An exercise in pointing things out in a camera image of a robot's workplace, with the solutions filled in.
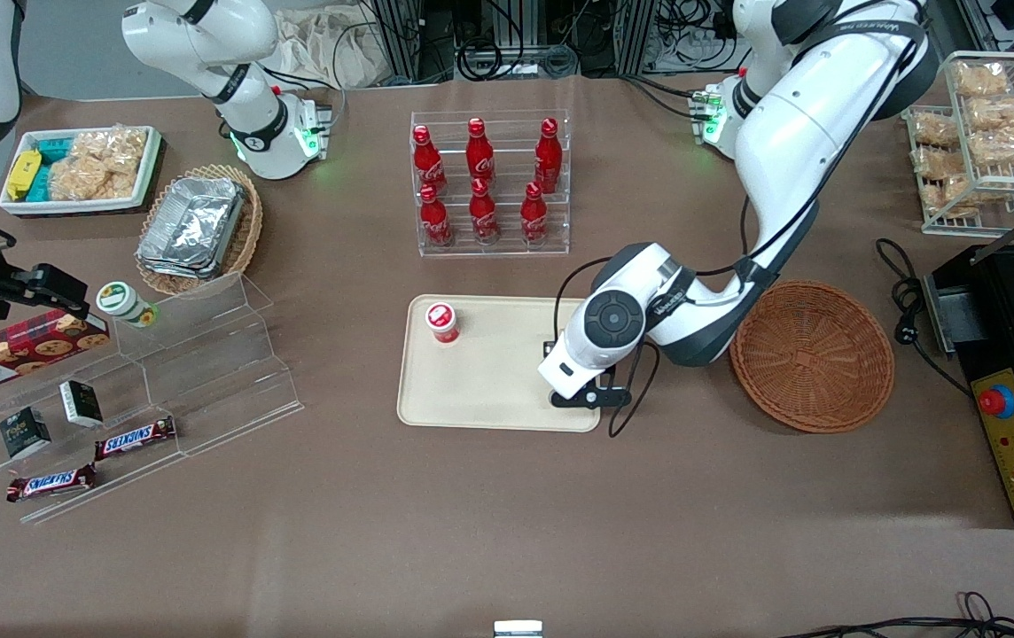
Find beige plastic tray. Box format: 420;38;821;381
396;295;602;433

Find aluminium foil tray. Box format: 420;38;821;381
136;175;247;281

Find tan oval wicker basket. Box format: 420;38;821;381
135;164;264;298

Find brown round wicker basket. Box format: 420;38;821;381
729;280;896;435

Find green lidded yoghurt cup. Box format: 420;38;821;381
96;281;160;330

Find red cookie box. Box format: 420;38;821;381
0;310;111;396

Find white plastic bin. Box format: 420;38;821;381
0;125;164;217

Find clear acrylic bottle rack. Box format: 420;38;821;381
409;110;572;259

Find red cup with white lid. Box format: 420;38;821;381
424;302;462;346

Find small black box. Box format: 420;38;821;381
59;379;105;430
0;407;53;461

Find yellow snack pack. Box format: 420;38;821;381
7;149;44;202

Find red cola bottle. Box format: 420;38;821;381
413;125;449;196
419;184;454;248
520;183;550;246
534;118;563;194
469;178;500;245
466;118;496;191

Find clear bag of crackers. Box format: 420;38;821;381
48;127;150;202

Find snickers bar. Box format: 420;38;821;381
6;463;98;504
94;416;178;463

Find clear acrylic step shelf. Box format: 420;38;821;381
0;270;306;526

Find cream cloth bag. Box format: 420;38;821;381
269;7;386;89

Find bagged fried snack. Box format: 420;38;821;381
968;128;1014;167
953;60;1011;98
911;111;960;148
966;96;1014;131
913;146;969;182
921;175;980;219

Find black appliance housing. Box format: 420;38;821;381
922;191;1014;531

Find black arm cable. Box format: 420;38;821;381
554;16;930;440

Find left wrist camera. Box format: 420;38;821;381
550;382;633;409

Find black cable bundle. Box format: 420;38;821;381
452;0;581;82

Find aluminium frame post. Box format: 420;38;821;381
372;0;426;82
615;0;660;75

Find black power cable with plug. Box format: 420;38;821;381
876;237;974;396

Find white wire basket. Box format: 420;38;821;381
901;51;1014;237

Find black floor cables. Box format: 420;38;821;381
777;591;1014;638

